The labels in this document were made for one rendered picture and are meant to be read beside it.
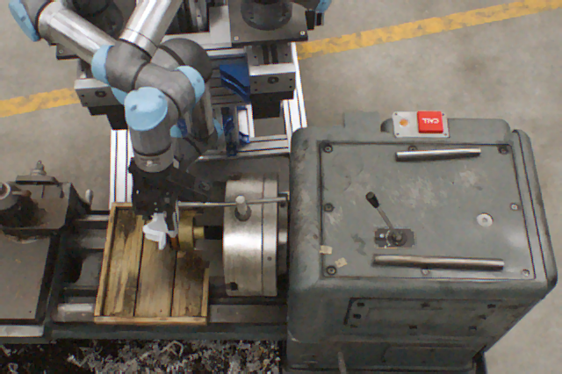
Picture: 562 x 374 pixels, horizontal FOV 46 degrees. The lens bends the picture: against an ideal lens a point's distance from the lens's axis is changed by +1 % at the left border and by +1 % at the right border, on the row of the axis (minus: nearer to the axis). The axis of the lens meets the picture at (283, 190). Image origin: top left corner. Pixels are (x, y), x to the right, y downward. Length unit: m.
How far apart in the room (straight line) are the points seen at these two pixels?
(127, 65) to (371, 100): 2.08
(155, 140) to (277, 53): 0.84
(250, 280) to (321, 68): 1.95
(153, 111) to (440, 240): 0.71
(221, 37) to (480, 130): 0.84
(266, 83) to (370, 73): 1.48
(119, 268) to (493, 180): 1.03
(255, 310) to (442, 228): 0.59
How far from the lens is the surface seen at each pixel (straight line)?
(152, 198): 1.33
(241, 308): 1.83
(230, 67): 2.04
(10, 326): 1.89
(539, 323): 2.92
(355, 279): 1.45
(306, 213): 1.51
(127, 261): 1.91
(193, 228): 1.67
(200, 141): 1.91
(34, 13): 1.81
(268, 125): 2.90
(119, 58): 1.34
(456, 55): 3.52
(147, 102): 1.20
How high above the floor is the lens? 2.60
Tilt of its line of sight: 61 degrees down
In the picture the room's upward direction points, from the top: straight up
